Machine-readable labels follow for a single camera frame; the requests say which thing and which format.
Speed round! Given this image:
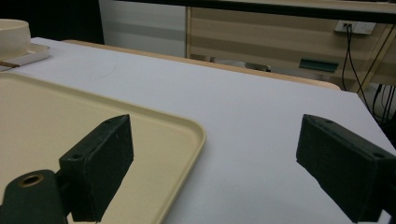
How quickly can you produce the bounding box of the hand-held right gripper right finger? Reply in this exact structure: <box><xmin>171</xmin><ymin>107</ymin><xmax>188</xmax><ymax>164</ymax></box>
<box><xmin>295</xmin><ymin>114</ymin><xmax>396</xmax><ymax>224</ymax></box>

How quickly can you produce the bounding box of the white power socket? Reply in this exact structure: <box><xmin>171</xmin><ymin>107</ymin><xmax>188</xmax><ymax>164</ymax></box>
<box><xmin>334</xmin><ymin>20</ymin><xmax>377</xmax><ymax>35</ymax></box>

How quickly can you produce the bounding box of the beige plastic tray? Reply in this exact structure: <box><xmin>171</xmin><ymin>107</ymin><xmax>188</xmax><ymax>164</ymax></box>
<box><xmin>0</xmin><ymin>72</ymin><xmax>207</xmax><ymax>224</ymax></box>

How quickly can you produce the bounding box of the cream ceramic bowl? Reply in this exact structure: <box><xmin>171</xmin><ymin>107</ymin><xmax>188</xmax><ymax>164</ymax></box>
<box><xmin>0</xmin><ymin>18</ymin><xmax>32</xmax><ymax>62</ymax></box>

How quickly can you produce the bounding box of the green flat object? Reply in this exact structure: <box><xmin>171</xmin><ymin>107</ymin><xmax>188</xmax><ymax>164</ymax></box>
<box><xmin>298</xmin><ymin>58</ymin><xmax>340</xmax><ymax>73</ymax></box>

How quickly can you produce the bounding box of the black cable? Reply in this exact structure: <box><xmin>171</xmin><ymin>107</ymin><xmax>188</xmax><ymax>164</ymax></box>
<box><xmin>357</xmin><ymin>24</ymin><xmax>396</xmax><ymax>94</ymax></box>
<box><xmin>341</xmin><ymin>23</ymin><xmax>376</xmax><ymax>118</ymax></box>

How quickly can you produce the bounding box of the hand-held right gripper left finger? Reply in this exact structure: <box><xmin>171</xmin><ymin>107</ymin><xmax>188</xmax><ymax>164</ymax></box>
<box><xmin>59</xmin><ymin>114</ymin><xmax>134</xmax><ymax>223</ymax></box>

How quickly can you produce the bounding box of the white rectangular tray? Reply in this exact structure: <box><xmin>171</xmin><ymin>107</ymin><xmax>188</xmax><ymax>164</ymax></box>
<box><xmin>0</xmin><ymin>42</ymin><xmax>51</xmax><ymax>73</ymax></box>

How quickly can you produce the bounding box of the light wooden cabinet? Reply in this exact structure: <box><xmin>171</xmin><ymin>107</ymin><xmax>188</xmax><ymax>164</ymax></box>
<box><xmin>185</xmin><ymin>6</ymin><xmax>396</xmax><ymax>92</ymax></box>

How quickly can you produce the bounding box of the black metal bar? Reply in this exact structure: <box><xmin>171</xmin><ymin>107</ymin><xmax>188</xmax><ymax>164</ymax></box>
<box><xmin>115</xmin><ymin>0</ymin><xmax>396</xmax><ymax>24</ymax></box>

